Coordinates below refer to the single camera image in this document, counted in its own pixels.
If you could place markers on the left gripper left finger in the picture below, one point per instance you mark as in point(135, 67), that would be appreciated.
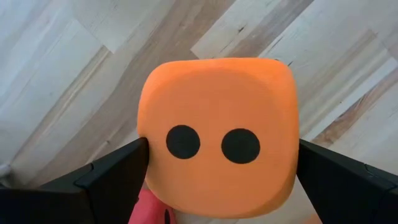
point(77, 199)

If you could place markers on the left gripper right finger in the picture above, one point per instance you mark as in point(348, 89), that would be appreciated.
point(351, 193)

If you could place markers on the red foam die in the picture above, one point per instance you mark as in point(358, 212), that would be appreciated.
point(149, 208)

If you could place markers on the orange foam die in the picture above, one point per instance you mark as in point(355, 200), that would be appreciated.
point(217, 102)

